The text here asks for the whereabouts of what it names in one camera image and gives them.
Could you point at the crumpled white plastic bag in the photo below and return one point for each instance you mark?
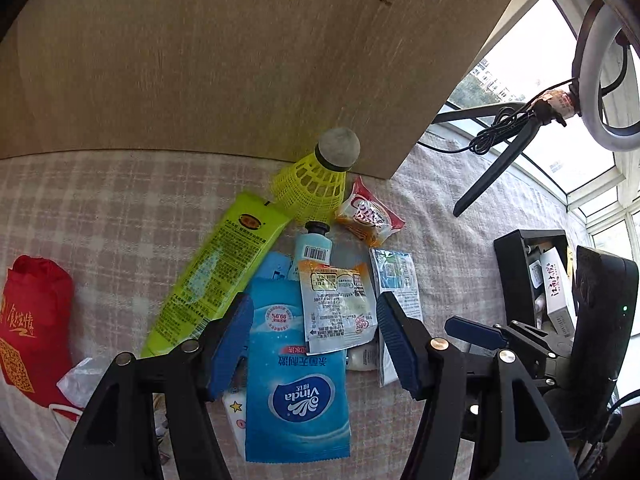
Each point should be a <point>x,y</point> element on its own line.
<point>80,382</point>

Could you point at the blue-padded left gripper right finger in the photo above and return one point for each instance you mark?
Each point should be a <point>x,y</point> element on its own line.
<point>433,371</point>

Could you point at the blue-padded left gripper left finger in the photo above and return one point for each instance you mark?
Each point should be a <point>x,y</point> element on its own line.
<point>115,435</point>

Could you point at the small white cream tube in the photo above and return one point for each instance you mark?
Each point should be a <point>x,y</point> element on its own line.
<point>363,358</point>

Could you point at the white blue printed sachet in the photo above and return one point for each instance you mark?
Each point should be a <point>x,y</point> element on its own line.
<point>394,271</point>

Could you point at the red fabric pouch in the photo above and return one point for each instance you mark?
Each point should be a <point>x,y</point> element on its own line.
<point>35,330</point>

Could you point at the red white coffee sachet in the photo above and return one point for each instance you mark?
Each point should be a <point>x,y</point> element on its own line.
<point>370,220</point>

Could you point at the white cardboard box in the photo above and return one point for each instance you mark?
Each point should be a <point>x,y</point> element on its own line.
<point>558,291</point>

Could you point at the wooden back board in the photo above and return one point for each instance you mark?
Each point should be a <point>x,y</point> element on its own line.
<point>259,78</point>

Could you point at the green-yellow tube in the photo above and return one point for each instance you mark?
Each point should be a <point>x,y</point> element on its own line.
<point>220,269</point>

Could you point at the blue Vinda wet wipes pack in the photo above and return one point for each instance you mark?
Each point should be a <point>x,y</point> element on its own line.
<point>297,407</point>

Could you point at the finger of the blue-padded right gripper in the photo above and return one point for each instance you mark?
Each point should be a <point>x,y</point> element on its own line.
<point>475,333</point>

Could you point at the yellow plastic shuttlecock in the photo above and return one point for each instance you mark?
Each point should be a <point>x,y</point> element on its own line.
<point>312,188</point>

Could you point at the orange white sachet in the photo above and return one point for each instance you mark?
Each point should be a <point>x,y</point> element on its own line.
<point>338,305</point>

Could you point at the white ring light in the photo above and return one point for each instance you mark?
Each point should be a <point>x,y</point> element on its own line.
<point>600,29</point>

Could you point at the black storage box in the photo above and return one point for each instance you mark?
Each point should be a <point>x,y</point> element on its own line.
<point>522,283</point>

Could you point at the light blue hand cream tube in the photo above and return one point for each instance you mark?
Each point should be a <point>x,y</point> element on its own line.
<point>312,245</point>

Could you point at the white patterned tissue pack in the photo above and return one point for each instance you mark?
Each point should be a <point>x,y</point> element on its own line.
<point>235,405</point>

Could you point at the blue plastic phone stand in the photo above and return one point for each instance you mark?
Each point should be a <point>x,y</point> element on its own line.
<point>275,266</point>

